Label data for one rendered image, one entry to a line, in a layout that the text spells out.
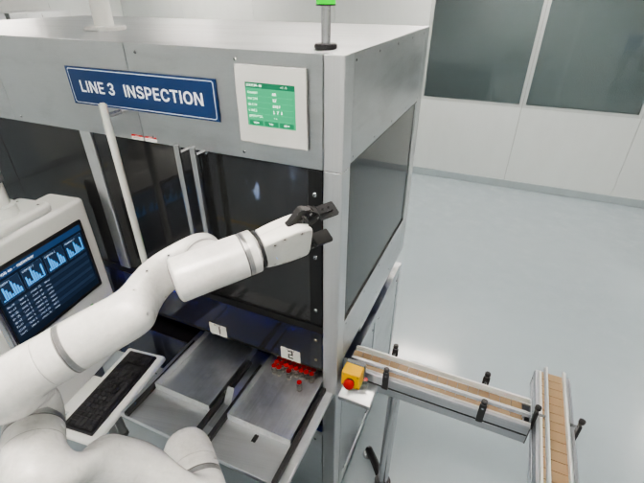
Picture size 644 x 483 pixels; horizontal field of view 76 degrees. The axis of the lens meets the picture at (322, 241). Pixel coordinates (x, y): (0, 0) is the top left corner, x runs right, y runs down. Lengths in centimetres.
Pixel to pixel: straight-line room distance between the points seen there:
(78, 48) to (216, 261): 105
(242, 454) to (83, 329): 96
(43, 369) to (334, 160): 79
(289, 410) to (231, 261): 102
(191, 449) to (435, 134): 524
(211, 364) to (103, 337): 114
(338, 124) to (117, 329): 70
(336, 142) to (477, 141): 479
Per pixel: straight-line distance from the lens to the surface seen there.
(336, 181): 116
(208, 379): 182
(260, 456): 159
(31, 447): 91
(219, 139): 132
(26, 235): 171
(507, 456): 280
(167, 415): 176
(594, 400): 331
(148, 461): 104
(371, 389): 175
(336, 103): 110
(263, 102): 118
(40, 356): 79
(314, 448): 209
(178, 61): 134
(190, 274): 74
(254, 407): 170
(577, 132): 583
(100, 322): 76
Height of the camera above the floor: 223
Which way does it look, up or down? 31 degrees down
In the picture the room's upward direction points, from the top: straight up
